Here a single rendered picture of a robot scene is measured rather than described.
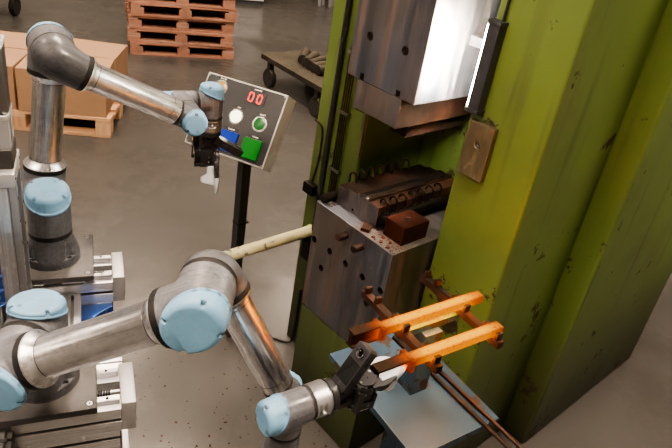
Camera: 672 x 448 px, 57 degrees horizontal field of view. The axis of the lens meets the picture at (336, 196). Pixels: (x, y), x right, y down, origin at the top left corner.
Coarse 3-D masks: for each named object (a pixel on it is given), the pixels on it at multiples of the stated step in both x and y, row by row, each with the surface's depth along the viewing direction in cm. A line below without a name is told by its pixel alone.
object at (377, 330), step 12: (456, 300) 167; (468, 300) 168; (480, 300) 171; (408, 312) 159; (420, 312) 160; (432, 312) 161; (444, 312) 164; (372, 324) 151; (384, 324) 154; (396, 324) 154; (360, 336) 150; (372, 336) 152; (384, 336) 152
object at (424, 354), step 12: (492, 324) 160; (456, 336) 153; (468, 336) 154; (480, 336) 155; (492, 336) 159; (420, 348) 147; (432, 348) 148; (444, 348) 149; (456, 348) 151; (384, 360) 141; (396, 360) 142; (408, 360) 142; (420, 360) 145; (408, 372) 143
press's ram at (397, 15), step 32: (384, 0) 181; (416, 0) 172; (448, 0) 170; (480, 0) 179; (384, 32) 184; (416, 32) 174; (448, 32) 176; (480, 32) 186; (352, 64) 197; (384, 64) 186; (416, 64) 177; (448, 64) 183; (416, 96) 180; (448, 96) 190
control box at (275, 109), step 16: (208, 80) 231; (224, 80) 229; (224, 96) 229; (240, 96) 227; (256, 96) 225; (272, 96) 223; (288, 96) 222; (224, 112) 228; (240, 112) 226; (256, 112) 224; (272, 112) 222; (288, 112) 226; (224, 128) 227; (240, 128) 225; (272, 128) 222; (240, 144) 225; (272, 144) 222; (240, 160) 224; (272, 160) 226
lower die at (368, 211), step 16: (384, 176) 226; (400, 176) 226; (416, 176) 225; (448, 176) 229; (352, 192) 210; (400, 192) 214; (416, 192) 216; (448, 192) 225; (352, 208) 212; (368, 208) 205; (384, 208) 203; (400, 208) 209; (432, 208) 223; (384, 224) 208
